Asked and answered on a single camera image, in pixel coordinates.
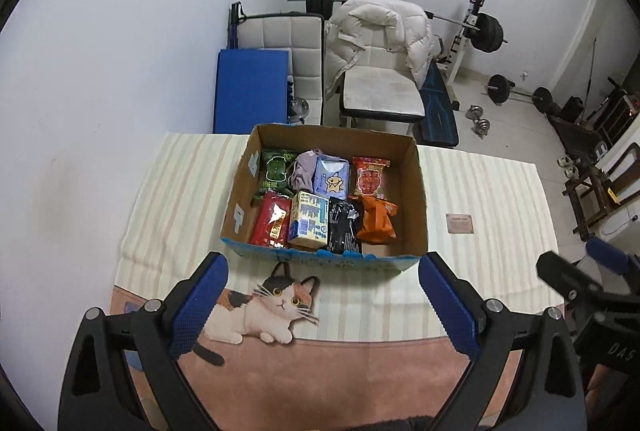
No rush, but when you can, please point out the yellow blue snack box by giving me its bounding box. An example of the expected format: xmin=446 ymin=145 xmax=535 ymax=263
xmin=287 ymin=190 xmax=331 ymax=251

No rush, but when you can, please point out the black exercise machine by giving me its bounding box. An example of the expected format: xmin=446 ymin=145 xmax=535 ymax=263
xmin=585 ymin=76 xmax=640 ymax=142

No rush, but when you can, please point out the black blue weight bench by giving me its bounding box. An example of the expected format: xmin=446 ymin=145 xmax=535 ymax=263
xmin=417 ymin=61 xmax=460 ymax=148

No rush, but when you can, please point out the black blue pole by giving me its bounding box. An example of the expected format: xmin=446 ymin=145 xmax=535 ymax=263
xmin=227 ymin=1 xmax=248 ymax=49

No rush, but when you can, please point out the dark wooden chair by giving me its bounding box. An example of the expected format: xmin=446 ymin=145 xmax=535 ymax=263
xmin=562 ymin=138 xmax=640 ymax=239

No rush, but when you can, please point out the dark low bench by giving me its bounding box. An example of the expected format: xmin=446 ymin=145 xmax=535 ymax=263
xmin=547 ymin=111 xmax=608 ymax=162

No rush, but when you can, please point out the white down jacket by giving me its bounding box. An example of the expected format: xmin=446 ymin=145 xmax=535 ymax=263
xmin=324 ymin=0 xmax=435 ymax=97

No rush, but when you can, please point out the striped cat printed blanket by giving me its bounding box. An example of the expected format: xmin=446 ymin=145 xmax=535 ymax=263
xmin=112 ymin=131 xmax=566 ymax=431

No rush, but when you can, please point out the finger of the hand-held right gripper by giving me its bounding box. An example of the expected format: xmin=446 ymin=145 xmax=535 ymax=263
xmin=536 ymin=252 xmax=608 ymax=312
xmin=586 ymin=237 xmax=640 ymax=279

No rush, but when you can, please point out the purple cloth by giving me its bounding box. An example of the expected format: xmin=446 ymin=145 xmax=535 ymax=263
xmin=287 ymin=150 xmax=326 ymax=192

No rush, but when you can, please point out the blue cartoon tissue pack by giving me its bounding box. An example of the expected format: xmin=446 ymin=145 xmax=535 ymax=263
xmin=312 ymin=155 xmax=351 ymax=200

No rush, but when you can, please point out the orange snack packet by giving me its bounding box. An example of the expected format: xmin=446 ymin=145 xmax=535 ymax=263
xmin=350 ymin=194 xmax=399 ymax=245

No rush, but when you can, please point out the blue folded mat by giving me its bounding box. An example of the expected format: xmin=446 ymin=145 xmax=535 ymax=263
xmin=213 ymin=48 xmax=291 ymax=134

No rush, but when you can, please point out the black snack packet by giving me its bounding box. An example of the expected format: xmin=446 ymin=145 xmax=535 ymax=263
xmin=327 ymin=196 xmax=363 ymax=255

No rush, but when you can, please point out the cardboard box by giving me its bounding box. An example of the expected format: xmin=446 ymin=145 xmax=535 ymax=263
xmin=220 ymin=124 xmax=430 ymax=273

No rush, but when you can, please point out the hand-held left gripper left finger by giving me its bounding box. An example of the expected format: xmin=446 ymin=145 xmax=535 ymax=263
xmin=59 ymin=251 xmax=230 ymax=431

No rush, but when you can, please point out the clear red snack packet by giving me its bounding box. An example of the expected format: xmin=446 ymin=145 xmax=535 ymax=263
xmin=351 ymin=156 xmax=391 ymax=201

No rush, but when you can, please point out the green snack packet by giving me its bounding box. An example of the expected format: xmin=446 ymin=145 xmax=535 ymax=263
xmin=252 ymin=148 xmax=298 ymax=204

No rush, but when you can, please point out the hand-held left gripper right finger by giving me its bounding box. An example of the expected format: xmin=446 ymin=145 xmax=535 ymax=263
xmin=419 ymin=252 xmax=587 ymax=431

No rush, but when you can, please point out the barbell with black plates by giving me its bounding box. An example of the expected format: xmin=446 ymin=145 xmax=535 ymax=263
xmin=287 ymin=0 xmax=510 ymax=53

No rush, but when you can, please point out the person's right forearm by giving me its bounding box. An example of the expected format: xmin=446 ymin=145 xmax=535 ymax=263
xmin=585 ymin=368 xmax=640 ymax=412

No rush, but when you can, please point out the white quilted chair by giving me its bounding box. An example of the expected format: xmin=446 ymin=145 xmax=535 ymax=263
xmin=235 ymin=12 xmax=326 ymax=127

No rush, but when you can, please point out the white padded chair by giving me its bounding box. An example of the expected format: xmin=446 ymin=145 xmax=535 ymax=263
xmin=337 ymin=48 xmax=426 ymax=132

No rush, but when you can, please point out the short barbell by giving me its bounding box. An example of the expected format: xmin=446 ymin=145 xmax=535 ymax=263
xmin=486 ymin=74 xmax=553 ymax=112

